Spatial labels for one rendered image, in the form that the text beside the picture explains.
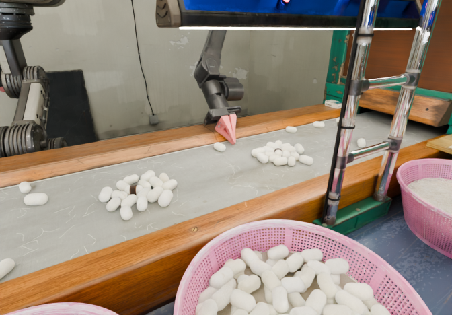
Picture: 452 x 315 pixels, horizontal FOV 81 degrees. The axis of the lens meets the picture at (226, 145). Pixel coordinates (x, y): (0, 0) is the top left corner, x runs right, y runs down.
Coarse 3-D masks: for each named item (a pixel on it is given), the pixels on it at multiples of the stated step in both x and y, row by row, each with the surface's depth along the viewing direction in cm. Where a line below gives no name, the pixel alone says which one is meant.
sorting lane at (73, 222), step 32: (320, 128) 88; (384, 128) 88; (160, 160) 66; (192, 160) 66; (224, 160) 66; (256, 160) 66; (320, 160) 66; (0, 192) 53; (32, 192) 53; (64, 192) 53; (96, 192) 53; (192, 192) 53; (224, 192) 53; (256, 192) 53; (0, 224) 44; (32, 224) 44; (64, 224) 44; (96, 224) 44; (128, 224) 44; (160, 224) 44; (0, 256) 38; (32, 256) 38; (64, 256) 38
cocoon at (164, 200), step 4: (164, 192) 49; (168, 192) 49; (160, 196) 48; (164, 196) 48; (168, 196) 48; (172, 196) 50; (160, 200) 47; (164, 200) 47; (168, 200) 48; (160, 204) 47; (164, 204) 47; (168, 204) 48
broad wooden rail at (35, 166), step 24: (240, 120) 87; (264, 120) 87; (288, 120) 89; (312, 120) 93; (96, 144) 69; (120, 144) 69; (144, 144) 69; (168, 144) 70; (192, 144) 73; (0, 168) 57; (24, 168) 57; (48, 168) 58; (72, 168) 60
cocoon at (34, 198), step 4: (28, 196) 48; (32, 196) 48; (36, 196) 48; (40, 196) 48; (44, 196) 48; (24, 200) 48; (28, 200) 48; (32, 200) 48; (36, 200) 48; (40, 200) 48; (44, 200) 48; (28, 204) 48; (32, 204) 48; (36, 204) 48; (40, 204) 48
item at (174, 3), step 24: (168, 0) 35; (192, 0) 37; (216, 0) 38; (240, 0) 40; (264, 0) 42; (288, 0) 44; (312, 0) 47; (336, 0) 50; (384, 0) 56; (408, 0) 60; (168, 24) 36; (192, 24) 36; (216, 24) 38; (240, 24) 40; (264, 24) 42; (288, 24) 44; (312, 24) 46; (336, 24) 49; (384, 24) 55; (408, 24) 59
